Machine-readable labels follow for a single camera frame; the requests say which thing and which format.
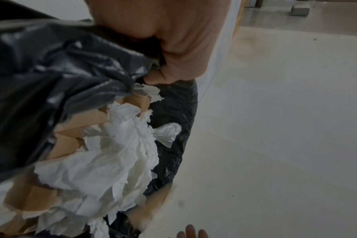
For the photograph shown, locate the person's foot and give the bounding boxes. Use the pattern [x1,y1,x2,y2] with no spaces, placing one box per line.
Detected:
[177,224,209,238]

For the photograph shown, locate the black plastic garbage bag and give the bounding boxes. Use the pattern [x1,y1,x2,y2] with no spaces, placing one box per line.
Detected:
[0,4,199,238]

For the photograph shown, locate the grey box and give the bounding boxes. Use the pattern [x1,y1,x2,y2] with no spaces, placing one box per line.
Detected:
[290,3,310,17]

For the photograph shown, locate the person's left hand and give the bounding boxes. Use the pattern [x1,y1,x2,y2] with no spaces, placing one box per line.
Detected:
[84,0,230,85]

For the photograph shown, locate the person's right hand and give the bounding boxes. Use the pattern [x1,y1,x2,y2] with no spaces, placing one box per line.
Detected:
[127,185,177,234]

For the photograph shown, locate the torn brown cardboard pieces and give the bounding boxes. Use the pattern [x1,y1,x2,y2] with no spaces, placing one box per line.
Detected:
[0,91,152,235]

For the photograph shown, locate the small white crumpled tissue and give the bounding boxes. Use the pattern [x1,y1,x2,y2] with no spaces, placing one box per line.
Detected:
[150,122,182,148]

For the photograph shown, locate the white crumpled tissue paper pile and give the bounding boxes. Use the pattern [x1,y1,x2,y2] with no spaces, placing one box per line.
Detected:
[0,84,165,238]

